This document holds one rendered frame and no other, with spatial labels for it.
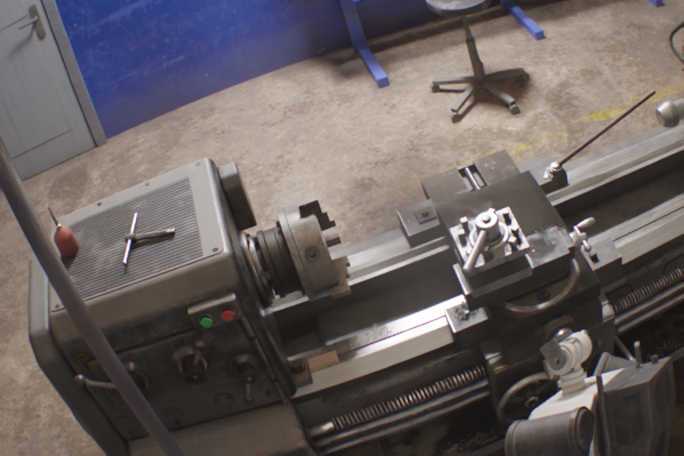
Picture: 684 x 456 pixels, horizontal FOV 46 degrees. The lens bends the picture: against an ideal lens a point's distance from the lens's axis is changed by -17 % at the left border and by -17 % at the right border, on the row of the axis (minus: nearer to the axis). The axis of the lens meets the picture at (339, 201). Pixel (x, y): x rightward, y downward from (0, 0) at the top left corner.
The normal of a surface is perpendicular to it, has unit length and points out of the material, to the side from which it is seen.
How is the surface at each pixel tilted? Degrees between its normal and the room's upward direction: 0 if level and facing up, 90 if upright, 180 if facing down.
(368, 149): 0
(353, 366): 36
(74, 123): 90
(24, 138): 90
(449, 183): 0
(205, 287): 45
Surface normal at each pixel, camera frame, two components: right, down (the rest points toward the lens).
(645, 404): -0.59, 0.06
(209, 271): -0.01, -0.14
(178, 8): 0.23, 0.56
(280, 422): -0.09, -0.35
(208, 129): -0.25, -0.76
